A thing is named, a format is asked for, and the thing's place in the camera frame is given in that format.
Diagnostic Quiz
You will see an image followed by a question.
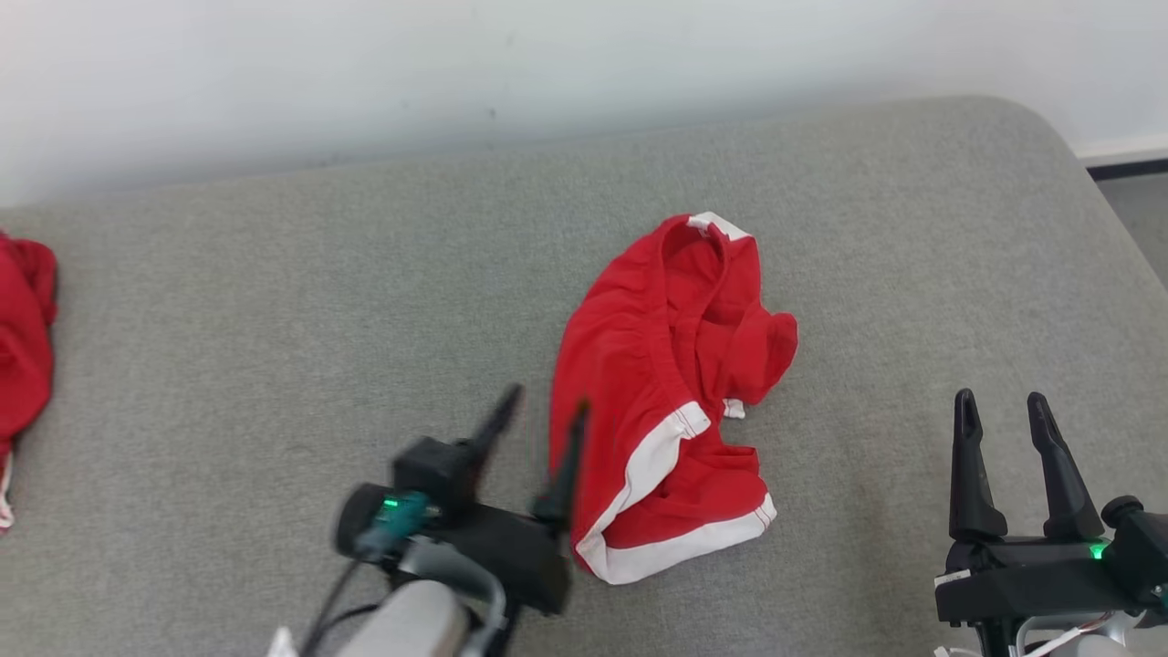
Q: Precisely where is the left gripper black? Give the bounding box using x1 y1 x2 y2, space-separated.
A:
427 383 590 618

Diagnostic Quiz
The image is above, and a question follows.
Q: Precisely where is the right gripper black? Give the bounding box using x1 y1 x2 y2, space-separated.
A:
935 390 1168 631

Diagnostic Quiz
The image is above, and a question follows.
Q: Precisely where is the red shorts white trim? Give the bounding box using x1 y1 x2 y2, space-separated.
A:
549 212 799 585

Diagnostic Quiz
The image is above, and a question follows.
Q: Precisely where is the red lettered basketball jersey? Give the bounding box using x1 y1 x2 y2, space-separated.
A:
0 233 58 535

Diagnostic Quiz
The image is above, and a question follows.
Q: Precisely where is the grey fabric sofa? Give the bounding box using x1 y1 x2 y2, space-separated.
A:
0 96 1168 657

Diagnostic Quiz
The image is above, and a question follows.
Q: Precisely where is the white and black baseboard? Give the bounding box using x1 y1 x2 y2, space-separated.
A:
1077 135 1168 181

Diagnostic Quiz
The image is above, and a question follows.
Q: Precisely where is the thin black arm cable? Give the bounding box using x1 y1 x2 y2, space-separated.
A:
299 558 384 657

